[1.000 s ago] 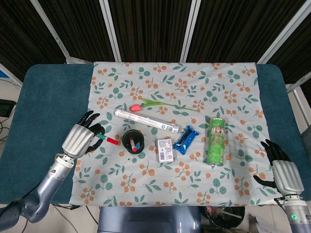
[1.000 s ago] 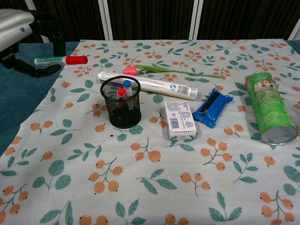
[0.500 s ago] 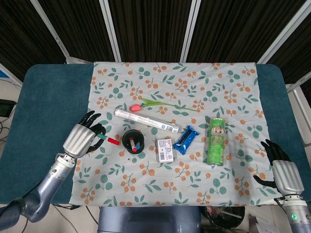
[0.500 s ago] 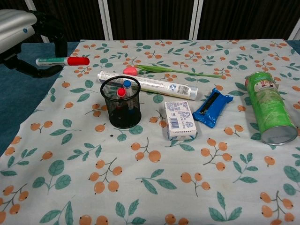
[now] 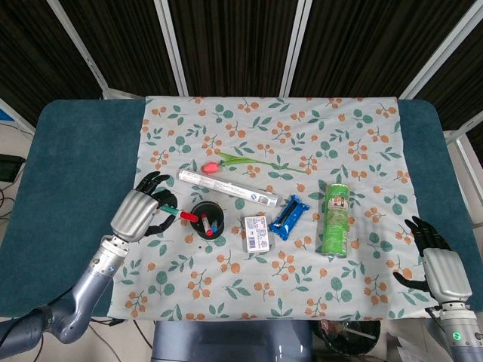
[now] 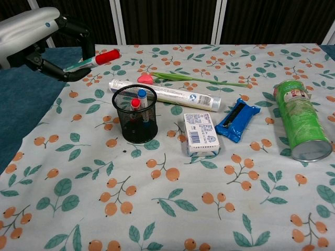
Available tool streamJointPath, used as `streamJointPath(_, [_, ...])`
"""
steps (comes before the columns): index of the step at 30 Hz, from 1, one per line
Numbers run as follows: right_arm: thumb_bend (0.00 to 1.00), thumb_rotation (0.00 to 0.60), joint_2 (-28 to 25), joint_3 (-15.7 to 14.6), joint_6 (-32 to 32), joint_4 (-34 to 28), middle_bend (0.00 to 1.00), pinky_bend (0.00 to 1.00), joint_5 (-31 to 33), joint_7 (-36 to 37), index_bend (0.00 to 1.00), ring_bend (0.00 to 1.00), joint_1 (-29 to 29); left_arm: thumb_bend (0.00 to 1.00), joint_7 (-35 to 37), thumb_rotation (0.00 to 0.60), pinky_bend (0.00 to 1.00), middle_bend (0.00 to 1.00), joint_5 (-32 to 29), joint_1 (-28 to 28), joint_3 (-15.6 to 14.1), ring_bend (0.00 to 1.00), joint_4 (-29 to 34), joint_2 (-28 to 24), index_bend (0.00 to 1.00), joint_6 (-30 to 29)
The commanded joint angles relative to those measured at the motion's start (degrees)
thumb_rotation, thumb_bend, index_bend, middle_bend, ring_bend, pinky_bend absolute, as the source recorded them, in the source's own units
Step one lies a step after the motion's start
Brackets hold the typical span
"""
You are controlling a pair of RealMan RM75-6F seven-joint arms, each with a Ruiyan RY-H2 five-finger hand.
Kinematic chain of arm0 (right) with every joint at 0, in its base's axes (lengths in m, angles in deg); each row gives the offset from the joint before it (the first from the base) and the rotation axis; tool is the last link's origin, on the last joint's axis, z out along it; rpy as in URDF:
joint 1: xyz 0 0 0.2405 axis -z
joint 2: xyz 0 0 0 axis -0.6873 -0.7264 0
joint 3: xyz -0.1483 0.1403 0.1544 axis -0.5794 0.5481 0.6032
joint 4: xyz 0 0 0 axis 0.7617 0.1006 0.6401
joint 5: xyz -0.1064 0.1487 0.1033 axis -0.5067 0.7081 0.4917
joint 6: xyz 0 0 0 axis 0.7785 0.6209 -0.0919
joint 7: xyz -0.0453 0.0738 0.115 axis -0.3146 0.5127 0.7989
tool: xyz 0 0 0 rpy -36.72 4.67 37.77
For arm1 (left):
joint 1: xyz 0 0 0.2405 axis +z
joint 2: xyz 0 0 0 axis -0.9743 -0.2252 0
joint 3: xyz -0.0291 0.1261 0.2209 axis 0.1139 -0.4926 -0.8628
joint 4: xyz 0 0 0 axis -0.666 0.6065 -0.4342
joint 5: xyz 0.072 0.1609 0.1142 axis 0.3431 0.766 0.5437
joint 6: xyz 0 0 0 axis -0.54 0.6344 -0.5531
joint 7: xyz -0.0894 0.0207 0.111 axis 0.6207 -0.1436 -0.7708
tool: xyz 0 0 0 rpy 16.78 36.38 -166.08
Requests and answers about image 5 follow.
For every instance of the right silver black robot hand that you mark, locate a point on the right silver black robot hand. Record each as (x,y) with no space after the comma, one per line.
(445,268)

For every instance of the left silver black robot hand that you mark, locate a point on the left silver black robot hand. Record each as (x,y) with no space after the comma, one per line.
(134,215)

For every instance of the red-capped green marker pen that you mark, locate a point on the red-capped green marker pen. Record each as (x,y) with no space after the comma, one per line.
(180,213)

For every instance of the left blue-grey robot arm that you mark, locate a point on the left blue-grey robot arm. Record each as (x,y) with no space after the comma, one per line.
(81,294)

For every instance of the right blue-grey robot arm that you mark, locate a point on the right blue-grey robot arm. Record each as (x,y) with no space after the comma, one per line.
(454,332)

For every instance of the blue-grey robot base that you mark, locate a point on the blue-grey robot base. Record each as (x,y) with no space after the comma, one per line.
(232,341)

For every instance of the black round pen holder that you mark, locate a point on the black round pen holder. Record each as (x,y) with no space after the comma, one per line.
(207,220)

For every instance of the silver foil long box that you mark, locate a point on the silver foil long box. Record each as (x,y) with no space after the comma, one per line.
(227,187)

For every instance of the black waste bin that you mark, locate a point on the black waste bin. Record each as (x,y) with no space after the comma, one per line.
(349,333)

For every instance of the pink artificial tulip flower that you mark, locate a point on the pink artificial tulip flower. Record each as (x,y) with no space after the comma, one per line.
(241,163)

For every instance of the green chips canister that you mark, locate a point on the green chips canister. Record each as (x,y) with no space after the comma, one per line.
(335,220)

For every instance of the white small printed carton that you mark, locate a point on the white small printed carton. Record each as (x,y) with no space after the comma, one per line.
(257,234)

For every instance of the black electronic box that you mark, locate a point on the black electronic box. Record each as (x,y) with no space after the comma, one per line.
(9,169)

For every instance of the floral printed tablecloth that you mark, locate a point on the floral printed tablecloth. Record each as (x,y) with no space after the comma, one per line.
(271,271)

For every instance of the blue snack wrapper packet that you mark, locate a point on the blue snack wrapper packet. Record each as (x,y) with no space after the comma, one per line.
(288,216)

